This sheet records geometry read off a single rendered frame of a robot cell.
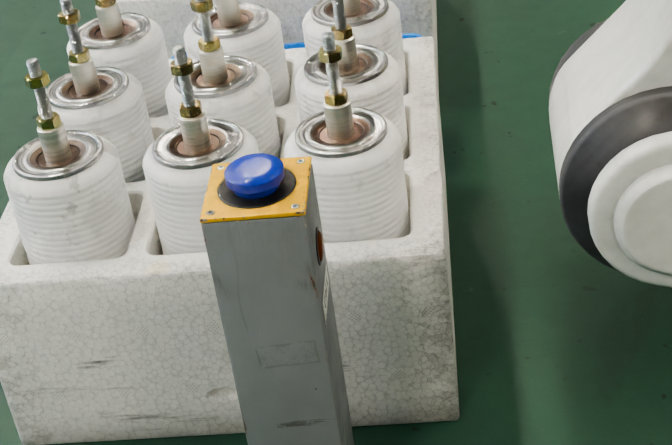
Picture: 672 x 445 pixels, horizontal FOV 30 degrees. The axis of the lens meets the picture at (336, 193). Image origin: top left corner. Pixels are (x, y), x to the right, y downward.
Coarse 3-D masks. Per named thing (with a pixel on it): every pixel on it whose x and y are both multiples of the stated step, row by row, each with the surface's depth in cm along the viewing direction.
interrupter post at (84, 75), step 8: (72, 64) 112; (80, 64) 111; (88, 64) 112; (72, 72) 112; (80, 72) 112; (88, 72) 112; (80, 80) 112; (88, 80) 112; (96, 80) 113; (80, 88) 113; (88, 88) 113; (96, 88) 113
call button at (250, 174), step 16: (240, 160) 84; (256, 160) 84; (272, 160) 84; (224, 176) 83; (240, 176) 83; (256, 176) 82; (272, 176) 82; (240, 192) 82; (256, 192) 82; (272, 192) 83
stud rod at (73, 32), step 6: (60, 0) 109; (66, 0) 109; (66, 6) 109; (72, 6) 109; (66, 12) 109; (72, 12) 110; (72, 24) 110; (72, 30) 110; (78, 30) 111; (72, 36) 110; (78, 36) 111; (72, 42) 111; (78, 42) 111; (72, 48) 111; (78, 48) 111
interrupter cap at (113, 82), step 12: (96, 72) 116; (108, 72) 116; (120, 72) 115; (60, 84) 115; (72, 84) 115; (108, 84) 114; (120, 84) 113; (48, 96) 113; (60, 96) 112; (72, 96) 113; (84, 96) 113; (96, 96) 112; (108, 96) 111; (60, 108) 111; (72, 108) 111; (84, 108) 111
